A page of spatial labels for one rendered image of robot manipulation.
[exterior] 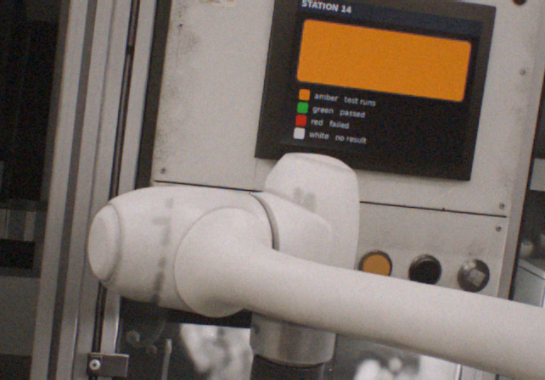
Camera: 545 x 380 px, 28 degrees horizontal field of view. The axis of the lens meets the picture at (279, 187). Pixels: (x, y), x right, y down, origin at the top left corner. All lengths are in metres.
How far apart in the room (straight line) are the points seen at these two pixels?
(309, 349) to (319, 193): 0.16
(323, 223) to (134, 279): 0.21
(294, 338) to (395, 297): 0.24
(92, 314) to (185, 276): 0.28
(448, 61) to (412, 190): 0.15
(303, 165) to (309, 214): 0.05
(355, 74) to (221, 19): 0.16
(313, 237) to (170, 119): 0.22
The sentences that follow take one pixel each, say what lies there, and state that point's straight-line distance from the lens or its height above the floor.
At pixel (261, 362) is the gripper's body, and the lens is 1.15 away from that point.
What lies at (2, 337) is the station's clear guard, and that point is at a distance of 1.27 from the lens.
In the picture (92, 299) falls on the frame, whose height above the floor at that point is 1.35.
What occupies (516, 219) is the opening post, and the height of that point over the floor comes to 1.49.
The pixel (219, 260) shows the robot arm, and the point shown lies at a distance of 0.96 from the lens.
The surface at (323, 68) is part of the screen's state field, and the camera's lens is 1.20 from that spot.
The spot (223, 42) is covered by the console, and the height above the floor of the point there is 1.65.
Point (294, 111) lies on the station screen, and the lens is 1.20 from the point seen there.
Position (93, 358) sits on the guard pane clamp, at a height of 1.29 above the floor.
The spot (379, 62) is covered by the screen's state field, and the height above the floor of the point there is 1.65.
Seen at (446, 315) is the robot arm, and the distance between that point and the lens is 0.90.
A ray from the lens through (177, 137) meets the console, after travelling 1.20.
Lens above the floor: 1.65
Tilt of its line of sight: 7 degrees down
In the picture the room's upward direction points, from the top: 8 degrees clockwise
